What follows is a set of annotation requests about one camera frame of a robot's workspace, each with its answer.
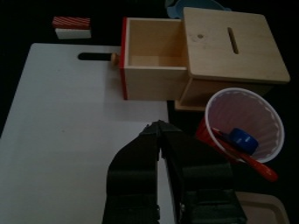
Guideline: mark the wooden drawer with red front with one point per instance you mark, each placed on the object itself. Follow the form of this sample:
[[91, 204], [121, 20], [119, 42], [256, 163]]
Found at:
[[154, 78]]

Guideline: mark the red measuring spoon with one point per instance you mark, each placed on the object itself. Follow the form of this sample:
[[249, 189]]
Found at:
[[249, 162]]

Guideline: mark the white plastic cutting board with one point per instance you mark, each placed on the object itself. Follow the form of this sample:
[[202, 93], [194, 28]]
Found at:
[[74, 128]]

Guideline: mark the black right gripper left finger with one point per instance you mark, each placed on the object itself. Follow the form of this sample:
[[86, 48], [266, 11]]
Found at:
[[133, 175]]

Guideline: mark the red white toy sushi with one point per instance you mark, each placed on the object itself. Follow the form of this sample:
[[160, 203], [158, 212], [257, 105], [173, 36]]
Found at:
[[73, 27]]

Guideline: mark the blue plastic bowl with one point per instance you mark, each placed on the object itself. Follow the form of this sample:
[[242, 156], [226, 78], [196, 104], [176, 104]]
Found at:
[[188, 7]]

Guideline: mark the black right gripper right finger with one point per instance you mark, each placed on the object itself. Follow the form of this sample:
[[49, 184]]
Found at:
[[202, 178]]

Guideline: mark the beige plastic tray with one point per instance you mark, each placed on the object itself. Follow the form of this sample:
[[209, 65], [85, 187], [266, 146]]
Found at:
[[264, 208]]

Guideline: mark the red plastic cup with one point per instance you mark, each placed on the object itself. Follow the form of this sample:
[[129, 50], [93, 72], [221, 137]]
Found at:
[[249, 122]]

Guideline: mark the wooden box with slot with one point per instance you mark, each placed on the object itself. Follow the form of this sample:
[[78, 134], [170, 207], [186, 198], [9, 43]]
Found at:
[[230, 55]]

